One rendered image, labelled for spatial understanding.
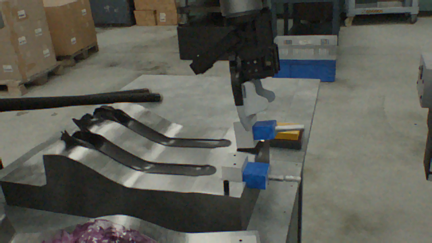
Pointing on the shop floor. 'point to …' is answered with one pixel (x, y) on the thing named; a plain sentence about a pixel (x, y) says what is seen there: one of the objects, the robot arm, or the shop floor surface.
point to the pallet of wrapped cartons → (25, 46)
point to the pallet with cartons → (71, 30)
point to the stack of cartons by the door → (156, 12)
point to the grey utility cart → (410, 12)
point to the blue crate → (307, 69)
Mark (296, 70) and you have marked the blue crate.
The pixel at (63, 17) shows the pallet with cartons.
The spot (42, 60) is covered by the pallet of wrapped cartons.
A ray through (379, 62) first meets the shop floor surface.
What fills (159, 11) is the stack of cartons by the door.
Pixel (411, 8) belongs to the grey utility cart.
